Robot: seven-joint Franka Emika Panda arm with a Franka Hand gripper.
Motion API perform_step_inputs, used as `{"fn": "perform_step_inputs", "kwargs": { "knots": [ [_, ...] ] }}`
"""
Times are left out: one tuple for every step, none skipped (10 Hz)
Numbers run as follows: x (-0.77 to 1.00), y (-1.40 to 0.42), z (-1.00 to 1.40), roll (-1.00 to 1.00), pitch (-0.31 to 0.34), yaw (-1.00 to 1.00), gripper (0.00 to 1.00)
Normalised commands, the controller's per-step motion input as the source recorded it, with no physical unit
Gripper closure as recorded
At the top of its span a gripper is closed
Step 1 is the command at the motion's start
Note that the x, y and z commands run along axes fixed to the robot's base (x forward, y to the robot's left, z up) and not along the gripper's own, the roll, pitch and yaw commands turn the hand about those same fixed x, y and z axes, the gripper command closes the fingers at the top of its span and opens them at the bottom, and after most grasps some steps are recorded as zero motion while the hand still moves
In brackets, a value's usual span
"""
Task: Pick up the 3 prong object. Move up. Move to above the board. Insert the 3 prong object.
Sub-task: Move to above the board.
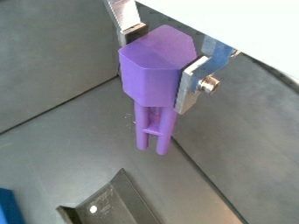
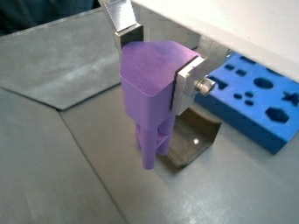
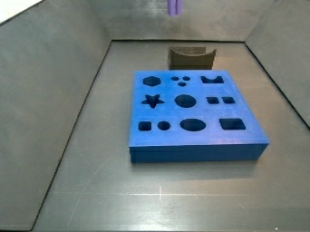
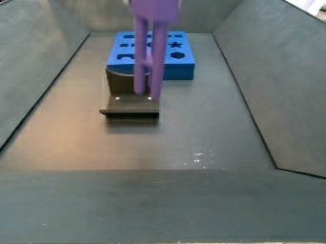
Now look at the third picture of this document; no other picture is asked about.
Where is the purple three prong peg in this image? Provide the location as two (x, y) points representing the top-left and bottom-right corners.
(167, 0), (183, 16)

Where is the blue foam shape board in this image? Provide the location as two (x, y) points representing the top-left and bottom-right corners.
(128, 70), (268, 163)

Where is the black curved cradle holder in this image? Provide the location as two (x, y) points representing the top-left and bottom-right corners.
(168, 46), (216, 70)

